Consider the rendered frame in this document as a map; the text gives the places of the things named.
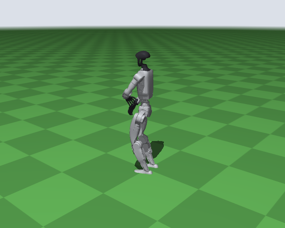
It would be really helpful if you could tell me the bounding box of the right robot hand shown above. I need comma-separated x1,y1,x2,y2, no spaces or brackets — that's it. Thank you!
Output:
128,99,138,115

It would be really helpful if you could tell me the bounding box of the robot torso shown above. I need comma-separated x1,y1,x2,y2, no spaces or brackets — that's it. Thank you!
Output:
137,68,153,117

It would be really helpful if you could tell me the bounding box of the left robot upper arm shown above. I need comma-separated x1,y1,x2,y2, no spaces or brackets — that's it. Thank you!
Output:
124,73,145,96

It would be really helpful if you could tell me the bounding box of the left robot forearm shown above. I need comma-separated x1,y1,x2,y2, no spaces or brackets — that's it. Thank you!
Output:
122,89,129,99

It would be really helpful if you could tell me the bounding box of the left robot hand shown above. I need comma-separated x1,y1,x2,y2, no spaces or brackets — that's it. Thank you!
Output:
126,96,136,106

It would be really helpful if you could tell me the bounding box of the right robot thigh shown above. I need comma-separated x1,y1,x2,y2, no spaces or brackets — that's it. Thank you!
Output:
138,110,152,144

